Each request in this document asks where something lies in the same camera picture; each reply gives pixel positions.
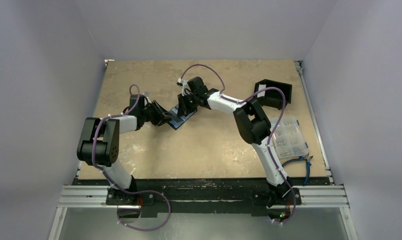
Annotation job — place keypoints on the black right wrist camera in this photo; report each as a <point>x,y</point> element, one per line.
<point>192,86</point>

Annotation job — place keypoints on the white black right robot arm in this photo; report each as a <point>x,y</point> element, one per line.
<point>252,123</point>

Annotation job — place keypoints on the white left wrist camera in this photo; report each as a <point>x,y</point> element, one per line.
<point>147,99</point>

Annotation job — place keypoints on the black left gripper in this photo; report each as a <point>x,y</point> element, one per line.
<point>164,117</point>

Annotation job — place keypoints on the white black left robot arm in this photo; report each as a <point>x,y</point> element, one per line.
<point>98,144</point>

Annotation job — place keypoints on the white label card in bin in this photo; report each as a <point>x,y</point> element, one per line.
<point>260,90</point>

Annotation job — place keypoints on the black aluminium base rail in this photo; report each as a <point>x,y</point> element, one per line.
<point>203,196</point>

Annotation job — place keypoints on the black plastic bin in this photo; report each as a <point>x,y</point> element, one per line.
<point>272,98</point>

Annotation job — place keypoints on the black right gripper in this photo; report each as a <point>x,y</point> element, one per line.
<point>184,104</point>

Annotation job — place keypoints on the clear plastic screw box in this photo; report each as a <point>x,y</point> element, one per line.
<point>288,140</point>

